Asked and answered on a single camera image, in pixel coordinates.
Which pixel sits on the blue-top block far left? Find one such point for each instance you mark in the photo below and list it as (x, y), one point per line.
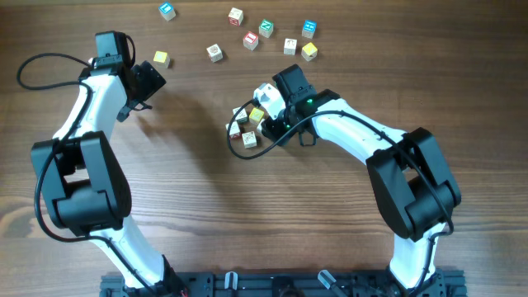
(167, 11)

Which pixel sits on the green N top block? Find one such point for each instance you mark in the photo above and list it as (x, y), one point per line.
(266, 28)

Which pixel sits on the yellow-top block number 3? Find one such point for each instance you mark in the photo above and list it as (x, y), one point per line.
(162, 59)

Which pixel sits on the red M block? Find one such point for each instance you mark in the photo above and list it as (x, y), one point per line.
(235, 16)

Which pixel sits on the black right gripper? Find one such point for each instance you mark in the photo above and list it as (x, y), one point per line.
(273, 129)

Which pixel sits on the red I block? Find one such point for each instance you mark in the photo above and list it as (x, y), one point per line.
(250, 41)

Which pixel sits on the blue-top block right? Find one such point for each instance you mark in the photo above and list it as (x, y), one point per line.
(309, 29)

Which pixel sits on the yellow S block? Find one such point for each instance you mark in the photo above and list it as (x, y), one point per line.
(256, 116)

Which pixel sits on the red A block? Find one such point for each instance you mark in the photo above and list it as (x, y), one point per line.
(234, 130)

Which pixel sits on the blue Z block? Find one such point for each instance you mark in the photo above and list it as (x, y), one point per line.
(290, 46)

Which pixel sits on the red shell block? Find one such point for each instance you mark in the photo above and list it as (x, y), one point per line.
(215, 53)

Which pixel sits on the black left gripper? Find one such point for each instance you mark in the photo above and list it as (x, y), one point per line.
(152, 81)

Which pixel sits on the green V block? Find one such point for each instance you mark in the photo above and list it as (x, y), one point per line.
(241, 115)

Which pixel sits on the green N block number 8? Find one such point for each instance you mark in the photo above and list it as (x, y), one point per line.
(259, 126)

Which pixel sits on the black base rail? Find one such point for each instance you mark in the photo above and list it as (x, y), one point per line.
(358, 283)

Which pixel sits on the yellow W block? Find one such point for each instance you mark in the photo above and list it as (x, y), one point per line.
(249, 139)

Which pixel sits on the yellow-top block right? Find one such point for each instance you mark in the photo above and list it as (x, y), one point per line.
(309, 51)

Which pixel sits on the blue-top block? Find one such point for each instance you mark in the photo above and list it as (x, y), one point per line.
(309, 29)
(167, 11)

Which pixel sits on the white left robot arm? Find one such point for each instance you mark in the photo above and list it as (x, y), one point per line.
(82, 194)

